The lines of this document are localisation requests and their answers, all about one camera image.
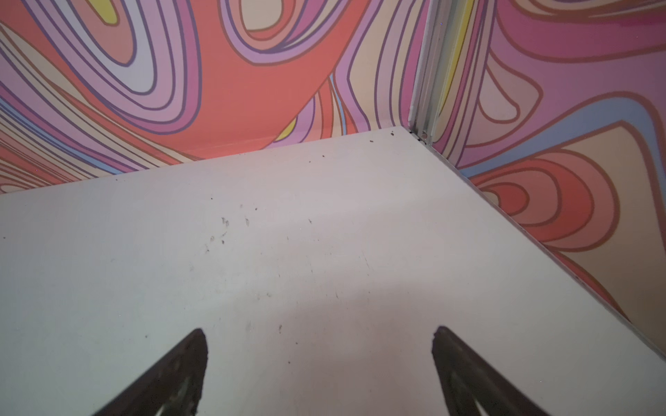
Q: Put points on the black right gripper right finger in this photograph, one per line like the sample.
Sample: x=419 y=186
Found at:
x=470 y=385

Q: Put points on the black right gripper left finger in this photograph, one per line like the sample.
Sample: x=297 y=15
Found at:
x=172 y=386

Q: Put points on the aluminium right corner post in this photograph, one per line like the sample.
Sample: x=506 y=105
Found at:
x=441 y=32

